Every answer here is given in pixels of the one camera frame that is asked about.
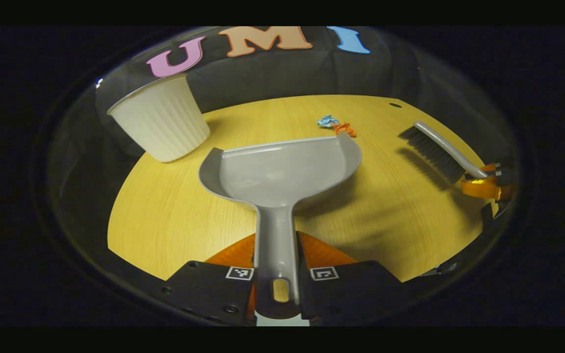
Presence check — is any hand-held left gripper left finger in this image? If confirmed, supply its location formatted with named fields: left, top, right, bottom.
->
left=164, top=233, right=257, bottom=327

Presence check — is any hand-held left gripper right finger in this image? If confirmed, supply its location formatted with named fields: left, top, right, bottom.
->
left=296, top=230, right=407, bottom=327

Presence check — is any small grey broom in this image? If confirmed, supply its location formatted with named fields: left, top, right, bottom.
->
left=398, top=121, right=489, bottom=184

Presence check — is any grey plastic dustpan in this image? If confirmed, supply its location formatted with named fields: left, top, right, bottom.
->
left=198, top=131, right=363, bottom=319

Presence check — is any wooden desktop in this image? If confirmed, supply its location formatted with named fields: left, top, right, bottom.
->
left=107, top=95, right=500, bottom=283

